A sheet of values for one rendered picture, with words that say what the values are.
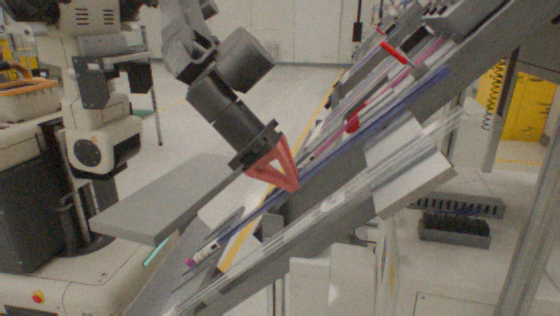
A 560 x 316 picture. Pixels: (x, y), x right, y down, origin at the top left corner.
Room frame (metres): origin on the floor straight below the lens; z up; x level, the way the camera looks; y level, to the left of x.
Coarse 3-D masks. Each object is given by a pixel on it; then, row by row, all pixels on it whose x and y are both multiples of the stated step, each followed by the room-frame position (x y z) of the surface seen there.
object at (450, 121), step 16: (448, 112) 0.30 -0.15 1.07; (464, 112) 0.29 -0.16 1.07; (432, 128) 0.30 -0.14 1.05; (448, 128) 0.29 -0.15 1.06; (416, 144) 0.29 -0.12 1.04; (384, 160) 0.30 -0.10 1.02; (400, 160) 0.30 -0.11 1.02; (368, 176) 0.30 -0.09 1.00; (336, 192) 0.32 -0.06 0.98; (352, 192) 0.30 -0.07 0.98; (320, 208) 0.31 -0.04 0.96; (304, 224) 0.31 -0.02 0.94; (272, 240) 0.32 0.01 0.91; (288, 240) 0.31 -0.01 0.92; (256, 256) 0.32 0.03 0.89; (224, 272) 0.33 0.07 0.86; (240, 272) 0.32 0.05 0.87; (208, 288) 0.33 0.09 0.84; (192, 304) 0.33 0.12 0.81
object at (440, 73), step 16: (432, 80) 0.42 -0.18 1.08; (416, 96) 0.42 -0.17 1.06; (384, 112) 0.43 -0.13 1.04; (368, 128) 0.43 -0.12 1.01; (352, 144) 0.43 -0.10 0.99; (320, 160) 0.44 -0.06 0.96; (304, 176) 0.44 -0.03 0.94; (288, 192) 0.45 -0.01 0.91; (256, 208) 0.46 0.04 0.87; (240, 224) 0.46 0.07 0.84; (224, 240) 0.47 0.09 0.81
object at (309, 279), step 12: (324, 252) 0.42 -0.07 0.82; (300, 264) 0.40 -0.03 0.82; (312, 264) 0.40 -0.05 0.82; (324, 264) 0.40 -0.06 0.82; (300, 276) 0.40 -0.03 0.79; (312, 276) 0.40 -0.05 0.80; (324, 276) 0.39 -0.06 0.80; (300, 288) 0.40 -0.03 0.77; (312, 288) 0.40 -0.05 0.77; (324, 288) 0.39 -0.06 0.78; (300, 300) 0.40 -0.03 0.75; (312, 300) 0.40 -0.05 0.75; (324, 300) 0.39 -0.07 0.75; (300, 312) 0.40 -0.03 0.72; (312, 312) 0.40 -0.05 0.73; (324, 312) 0.39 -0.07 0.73
